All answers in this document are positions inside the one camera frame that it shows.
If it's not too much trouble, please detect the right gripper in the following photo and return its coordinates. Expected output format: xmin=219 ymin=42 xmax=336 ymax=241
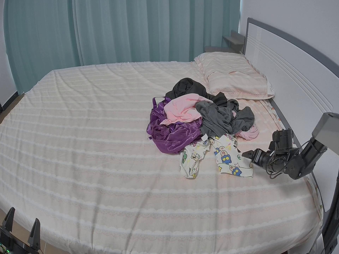
xmin=242 ymin=148 xmax=274 ymax=170

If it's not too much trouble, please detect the pale pink pillow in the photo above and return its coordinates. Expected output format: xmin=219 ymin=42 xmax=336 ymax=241
xmin=194 ymin=51 xmax=276 ymax=100

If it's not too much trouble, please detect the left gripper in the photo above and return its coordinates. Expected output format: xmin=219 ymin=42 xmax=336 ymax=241
xmin=0 ymin=207 xmax=41 ymax=254

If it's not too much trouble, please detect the blue-green curtain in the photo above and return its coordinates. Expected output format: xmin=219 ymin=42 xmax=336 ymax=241
xmin=3 ymin=0 xmax=242 ymax=93

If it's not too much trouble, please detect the pink garment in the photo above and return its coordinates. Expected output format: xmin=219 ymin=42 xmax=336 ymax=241
xmin=162 ymin=94 xmax=260 ymax=141

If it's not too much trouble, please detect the purple satin garment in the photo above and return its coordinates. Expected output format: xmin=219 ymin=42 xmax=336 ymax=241
xmin=146 ymin=96 xmax=203 ymax=154

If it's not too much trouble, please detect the black garment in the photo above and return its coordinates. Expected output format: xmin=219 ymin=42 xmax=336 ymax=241
xmin=165 ymin=77 xmax=240 ymax=110

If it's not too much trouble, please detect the bed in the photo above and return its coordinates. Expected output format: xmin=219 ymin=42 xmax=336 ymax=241
xmin=0 ymin=17 xmax=339 ymax=254

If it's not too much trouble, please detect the white printed pyjama top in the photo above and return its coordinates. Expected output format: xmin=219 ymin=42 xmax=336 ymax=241
xmin=180 ymin=134 xmax=255 ymax=179

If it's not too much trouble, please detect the dark grey garment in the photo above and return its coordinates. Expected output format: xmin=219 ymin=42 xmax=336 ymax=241
xmin=195 ymin=100 xmax=255 ymax=137

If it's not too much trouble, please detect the grey bedside table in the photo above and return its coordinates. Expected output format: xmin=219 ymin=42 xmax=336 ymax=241
xmin=204 ymin=30 xmax=245 ymax=54

